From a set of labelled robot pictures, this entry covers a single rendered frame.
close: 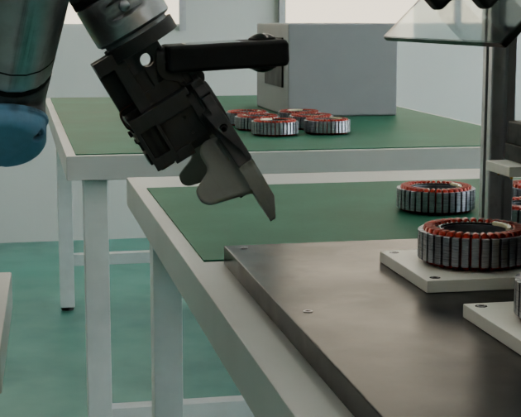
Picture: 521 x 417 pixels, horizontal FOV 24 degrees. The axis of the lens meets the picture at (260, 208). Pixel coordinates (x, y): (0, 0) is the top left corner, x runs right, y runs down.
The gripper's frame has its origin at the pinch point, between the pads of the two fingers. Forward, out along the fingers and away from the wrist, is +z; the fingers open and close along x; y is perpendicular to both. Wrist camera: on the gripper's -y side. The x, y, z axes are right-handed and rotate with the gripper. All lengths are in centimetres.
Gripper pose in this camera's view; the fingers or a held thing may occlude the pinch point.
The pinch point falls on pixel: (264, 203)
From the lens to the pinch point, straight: 115.4
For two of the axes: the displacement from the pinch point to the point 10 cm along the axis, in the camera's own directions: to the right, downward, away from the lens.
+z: 5.0, 8.3, 2.4
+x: 2.0, 1.5, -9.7
